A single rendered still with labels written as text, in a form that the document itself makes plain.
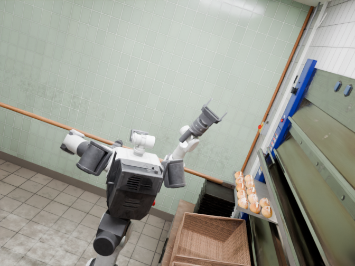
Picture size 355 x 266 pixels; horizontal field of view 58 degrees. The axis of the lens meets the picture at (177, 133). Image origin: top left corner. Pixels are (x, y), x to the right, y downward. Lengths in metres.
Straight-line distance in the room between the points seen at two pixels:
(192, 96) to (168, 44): 0.57
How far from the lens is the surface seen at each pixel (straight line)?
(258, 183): 2.51
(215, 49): 3.23
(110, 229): 1.71
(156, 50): 3.30
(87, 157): 1.60
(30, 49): 3.81
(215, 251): 2.64
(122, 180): 1.50
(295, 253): 1.35
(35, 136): 3.98
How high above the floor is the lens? 2.07
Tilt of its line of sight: 18 degrees down
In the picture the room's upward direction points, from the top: 19 degrees clockwise
